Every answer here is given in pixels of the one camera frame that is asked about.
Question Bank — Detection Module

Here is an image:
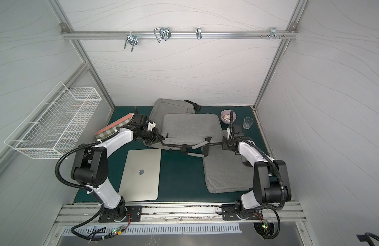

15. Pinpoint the grey laptop sleeve bag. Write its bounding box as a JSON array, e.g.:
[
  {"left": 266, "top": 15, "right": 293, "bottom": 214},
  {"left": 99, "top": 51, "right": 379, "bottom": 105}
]
[{"left": 143, "top": 113, "right": 223, "bottom": 153}]

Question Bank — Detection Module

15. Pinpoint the grey zippered laptop bag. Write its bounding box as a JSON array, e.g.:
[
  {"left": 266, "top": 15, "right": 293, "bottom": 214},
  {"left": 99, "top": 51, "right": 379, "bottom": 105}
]
[{"left": 149, "top": 98, "right": 201, "bottom": 130}]

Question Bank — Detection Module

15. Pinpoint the silver apple laptop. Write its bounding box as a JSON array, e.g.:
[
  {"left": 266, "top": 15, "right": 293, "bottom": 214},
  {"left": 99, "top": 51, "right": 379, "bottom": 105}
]
[{"left": 118, "top": 149, "right": 161, "bottom": 203}]

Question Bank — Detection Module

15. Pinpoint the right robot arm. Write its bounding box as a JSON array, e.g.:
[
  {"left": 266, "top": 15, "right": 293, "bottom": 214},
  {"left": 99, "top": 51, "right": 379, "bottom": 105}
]
[{"left": 222, "top": 124, "right": 290, "bottom": 211}]

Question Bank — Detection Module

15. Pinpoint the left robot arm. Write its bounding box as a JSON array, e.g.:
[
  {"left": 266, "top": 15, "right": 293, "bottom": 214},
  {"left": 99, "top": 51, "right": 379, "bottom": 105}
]
[{"left": 71, "top": 113, "right": 164, "bottom": 221}]

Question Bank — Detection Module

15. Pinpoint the clear plastic cup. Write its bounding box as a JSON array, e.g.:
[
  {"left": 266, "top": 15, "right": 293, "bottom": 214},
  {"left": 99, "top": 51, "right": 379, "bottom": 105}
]
[{"left": 242, "top": 117, "right": 254, "bottom": 130}]

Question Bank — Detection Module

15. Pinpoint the pink bowl with contents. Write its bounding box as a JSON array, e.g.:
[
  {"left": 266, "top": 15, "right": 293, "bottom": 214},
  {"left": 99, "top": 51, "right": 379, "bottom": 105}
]
[{"left": 220, "top": 110, "right": 237, "bottom": 125}]

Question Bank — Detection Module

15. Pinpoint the green checkered cloth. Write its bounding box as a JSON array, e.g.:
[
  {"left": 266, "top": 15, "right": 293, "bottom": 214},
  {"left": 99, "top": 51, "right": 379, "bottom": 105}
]
[{"left": 95, "top": 116, "right": 133, "bottom": 144}]

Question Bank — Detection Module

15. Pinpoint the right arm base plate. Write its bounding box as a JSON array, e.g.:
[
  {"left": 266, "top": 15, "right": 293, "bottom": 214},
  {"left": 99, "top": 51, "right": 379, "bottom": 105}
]
[{"left": 216, "top": 204, "right": 263, "bottom": 221}]

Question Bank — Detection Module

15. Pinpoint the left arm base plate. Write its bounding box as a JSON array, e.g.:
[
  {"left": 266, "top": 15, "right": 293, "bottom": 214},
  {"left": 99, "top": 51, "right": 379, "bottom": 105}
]
[{"left": 98, "top": 206, "right": 142, "bottom": 223}]

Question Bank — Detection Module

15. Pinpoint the right black cable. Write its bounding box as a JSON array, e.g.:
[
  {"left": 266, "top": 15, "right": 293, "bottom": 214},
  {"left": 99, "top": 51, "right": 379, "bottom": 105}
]
[{"left": 244, "top": 139, "right": 286, "bottom": 240}]

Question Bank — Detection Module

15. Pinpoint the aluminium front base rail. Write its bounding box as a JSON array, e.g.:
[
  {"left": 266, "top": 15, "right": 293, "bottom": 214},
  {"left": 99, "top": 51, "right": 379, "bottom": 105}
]
[{"left": 53, "top": 202, "right": 307, "bottom": 226}]

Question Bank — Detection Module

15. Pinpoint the white wire basket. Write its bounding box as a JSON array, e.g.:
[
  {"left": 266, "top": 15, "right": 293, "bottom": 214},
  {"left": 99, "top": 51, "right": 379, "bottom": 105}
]
[{"left": 4, "top": 82, "right": 101, "bottom": 159}]

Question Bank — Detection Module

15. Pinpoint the white slotted cable duct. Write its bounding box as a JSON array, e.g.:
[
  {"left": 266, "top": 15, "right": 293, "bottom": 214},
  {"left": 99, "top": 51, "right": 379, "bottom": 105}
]
[{"left": 61, "top": 223, "right": 242, "bottom": 236}]

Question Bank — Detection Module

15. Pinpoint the aluminium crossbar rail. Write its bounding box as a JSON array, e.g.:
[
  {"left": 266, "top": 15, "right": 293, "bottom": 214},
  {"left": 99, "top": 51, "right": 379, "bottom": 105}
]
[{"left": 60, "top": 23, "right": 299, "bottom": 40}]

